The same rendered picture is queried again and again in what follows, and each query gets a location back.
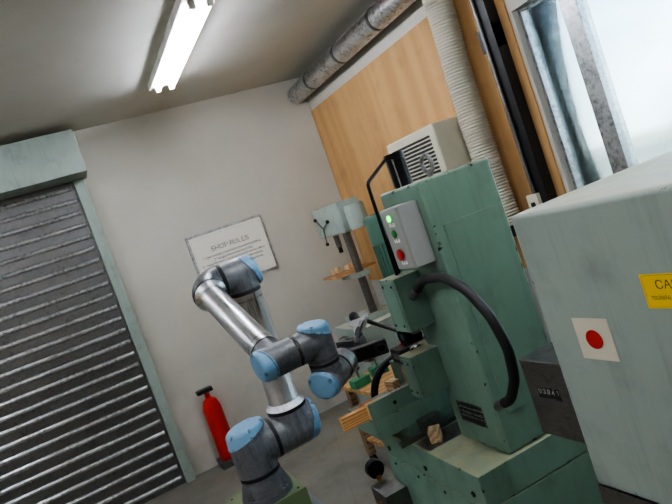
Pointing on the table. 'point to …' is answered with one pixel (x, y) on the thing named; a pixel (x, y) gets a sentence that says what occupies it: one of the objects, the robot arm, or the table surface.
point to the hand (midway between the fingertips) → (374, 332)
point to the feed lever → (394, 331)
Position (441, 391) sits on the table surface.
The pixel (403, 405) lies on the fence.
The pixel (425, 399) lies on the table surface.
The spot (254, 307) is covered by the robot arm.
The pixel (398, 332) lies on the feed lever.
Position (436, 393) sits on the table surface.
